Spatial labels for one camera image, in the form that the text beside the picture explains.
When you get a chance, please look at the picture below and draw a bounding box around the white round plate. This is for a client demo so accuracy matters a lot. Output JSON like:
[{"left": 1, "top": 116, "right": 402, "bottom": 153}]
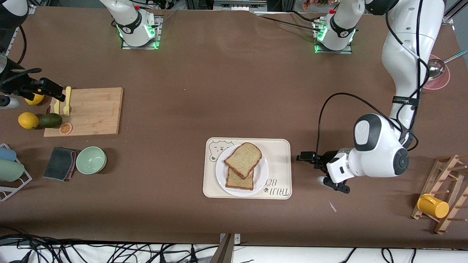
[{"left": 215, "top": 144, "right": 269, "bottom": 198}]

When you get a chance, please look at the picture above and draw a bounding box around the thick brown bread slice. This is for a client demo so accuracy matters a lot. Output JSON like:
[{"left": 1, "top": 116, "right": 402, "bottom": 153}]
[{"left": 224, "top": 142, "right": 263, "bottom": 180}]

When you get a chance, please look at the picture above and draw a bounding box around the yellow plastic fork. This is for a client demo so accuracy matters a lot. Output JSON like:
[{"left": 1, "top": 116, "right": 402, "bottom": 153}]
[{"left": 64, "top": 86, "right": 72, "bottom": 117}]

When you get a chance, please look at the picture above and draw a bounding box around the yellow lemon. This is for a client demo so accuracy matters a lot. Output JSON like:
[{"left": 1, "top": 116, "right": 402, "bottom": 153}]
[
  {"left": 18, "top": 112, "right": 39, "bottom": 130},
  {"left": 25, "top": 93, "right": 45, "bottom": 106}
]

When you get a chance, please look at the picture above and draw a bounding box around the dark green avocado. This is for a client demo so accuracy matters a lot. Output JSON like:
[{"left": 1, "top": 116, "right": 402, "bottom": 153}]
[{"left": 39, "top": 113, "right": 63, "bottom": 129}]

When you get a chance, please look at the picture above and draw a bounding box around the cream bear print tray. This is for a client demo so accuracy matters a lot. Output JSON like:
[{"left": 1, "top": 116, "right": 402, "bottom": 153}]
[{"left": 203, "top": 137, "right": 293, "bottom": 200}]

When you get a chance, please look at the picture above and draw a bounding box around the wooden cutting board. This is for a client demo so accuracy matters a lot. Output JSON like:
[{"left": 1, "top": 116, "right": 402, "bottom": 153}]
[{"left": 44, "top": 87, "right": 124, "bottom": 138}]

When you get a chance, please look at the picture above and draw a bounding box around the pink cloth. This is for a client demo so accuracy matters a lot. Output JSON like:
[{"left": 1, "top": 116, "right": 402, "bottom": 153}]
[{"left": 68, "top": 150, "right": 81, "bottom": 178}]

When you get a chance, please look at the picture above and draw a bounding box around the dark grey sponge cloth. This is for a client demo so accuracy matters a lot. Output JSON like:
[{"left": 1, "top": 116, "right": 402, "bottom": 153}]
[{"left": 43, "top": 147, "right": 78, "bottom": 181}]

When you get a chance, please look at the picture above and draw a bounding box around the light blue cup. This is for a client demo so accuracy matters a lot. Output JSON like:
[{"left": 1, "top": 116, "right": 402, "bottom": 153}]
[{"left": 0, "top": 146, "right": 17, "bottom": 162}]

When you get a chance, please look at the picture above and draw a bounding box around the thin brown bread slice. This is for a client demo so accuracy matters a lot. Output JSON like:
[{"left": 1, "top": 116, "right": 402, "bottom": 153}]
[{"left": 226, "top": 166, "right": 255, "bottom": 191}]

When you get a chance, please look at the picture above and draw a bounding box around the pale green bowl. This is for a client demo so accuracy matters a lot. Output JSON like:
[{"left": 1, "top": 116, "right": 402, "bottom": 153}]
[{"left": 76, "top": 146, "right": 107, "bottom": 175}]

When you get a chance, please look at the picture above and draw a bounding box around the pale green cup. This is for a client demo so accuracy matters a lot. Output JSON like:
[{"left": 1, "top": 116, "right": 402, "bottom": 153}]
[{"left": 0, "top": 159, "right": 25, "bottom": 182}]

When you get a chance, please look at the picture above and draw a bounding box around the yellow mug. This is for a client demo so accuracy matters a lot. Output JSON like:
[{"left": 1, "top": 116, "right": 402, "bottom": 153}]
[{"left": 417, "top": 194, "right": 450, "bottom": 219}]

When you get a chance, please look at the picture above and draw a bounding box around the wooden cup rack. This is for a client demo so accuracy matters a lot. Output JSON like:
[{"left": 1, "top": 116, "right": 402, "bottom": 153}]
[{"left": 411, "top": 154, "right": 468, "bottom": 235}]

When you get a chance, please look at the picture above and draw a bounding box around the pink bowl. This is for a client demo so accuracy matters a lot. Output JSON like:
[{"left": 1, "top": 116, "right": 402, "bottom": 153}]
[{"left": 420, "top": 54, "right": 451, "bottom": 92}]

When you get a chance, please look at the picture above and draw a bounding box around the metal scoop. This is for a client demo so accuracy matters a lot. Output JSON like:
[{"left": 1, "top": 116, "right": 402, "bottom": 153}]
[{"left": 426, "top": 50, "right": 468, "bottom": 82}]

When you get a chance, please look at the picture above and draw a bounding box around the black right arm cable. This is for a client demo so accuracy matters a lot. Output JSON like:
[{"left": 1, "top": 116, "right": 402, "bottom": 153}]
[{"left": 0, "top": 25, "right": 43, "bottom": 85}]

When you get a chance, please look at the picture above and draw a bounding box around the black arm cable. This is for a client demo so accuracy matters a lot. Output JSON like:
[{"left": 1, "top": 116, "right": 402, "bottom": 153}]
[
  {"left": 0, "top": 25, "right": 43, "bottom": 85},
  {"left": 316, "top": 0, "right": 430, "bottom": 158}
]

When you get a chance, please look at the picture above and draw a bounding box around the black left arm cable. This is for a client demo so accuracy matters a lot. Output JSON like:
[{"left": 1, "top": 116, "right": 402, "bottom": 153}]
[{"left": 316, "top": 0, "right": 430, "bottom": 158}]

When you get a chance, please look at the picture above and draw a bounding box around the white wire rack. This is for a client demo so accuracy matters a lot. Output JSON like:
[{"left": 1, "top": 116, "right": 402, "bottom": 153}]
[{"left": 0, "top": 144, "right": 33, "bottom": 202}]

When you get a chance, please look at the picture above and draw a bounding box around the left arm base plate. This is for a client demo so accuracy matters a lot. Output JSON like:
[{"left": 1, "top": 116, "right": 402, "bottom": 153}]
[{"left": 314, "top": 18, "right": 353, "bottom": 54}]

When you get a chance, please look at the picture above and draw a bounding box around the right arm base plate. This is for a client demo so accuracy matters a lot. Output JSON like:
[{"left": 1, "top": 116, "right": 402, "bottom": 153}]
[{"left": 121, "top": 15, "right": 162, "bottom": 50}]

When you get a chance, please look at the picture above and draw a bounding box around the metal bracket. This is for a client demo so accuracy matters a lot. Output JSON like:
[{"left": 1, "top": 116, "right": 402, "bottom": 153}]
[{"left": 210, "top": 233, "right": 241, "bottom": 263}]

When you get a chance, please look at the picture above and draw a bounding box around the black cable on table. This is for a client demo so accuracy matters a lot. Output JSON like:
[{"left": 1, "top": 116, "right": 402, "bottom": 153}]
[{"left": 254, "top": 11, "right": 323, "bottom": 33}]

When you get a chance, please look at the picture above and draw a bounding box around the black cable bundle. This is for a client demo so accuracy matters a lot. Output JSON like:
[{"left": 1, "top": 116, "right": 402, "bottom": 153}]
[{"left": 0, "top": 226, "right": 220, "bottom": 263}]

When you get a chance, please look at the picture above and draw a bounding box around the aluminium frame profile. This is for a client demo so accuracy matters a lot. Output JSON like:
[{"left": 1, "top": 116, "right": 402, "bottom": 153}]
[{"left": 442, "top": 0, "right": 468, "bottom": 25}]

